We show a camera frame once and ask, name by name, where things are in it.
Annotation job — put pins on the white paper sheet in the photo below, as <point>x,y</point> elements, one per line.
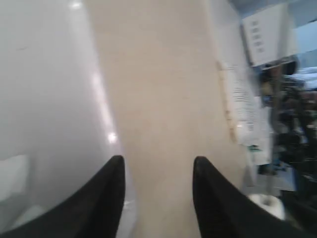
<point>247,119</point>

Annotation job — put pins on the white plastic tray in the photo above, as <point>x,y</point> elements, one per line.
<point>56,127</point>

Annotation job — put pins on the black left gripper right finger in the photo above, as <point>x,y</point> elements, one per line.
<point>224,212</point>

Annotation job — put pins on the white tape roll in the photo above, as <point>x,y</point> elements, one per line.
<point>271,204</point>

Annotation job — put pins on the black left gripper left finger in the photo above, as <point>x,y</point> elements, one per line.
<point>94,211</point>

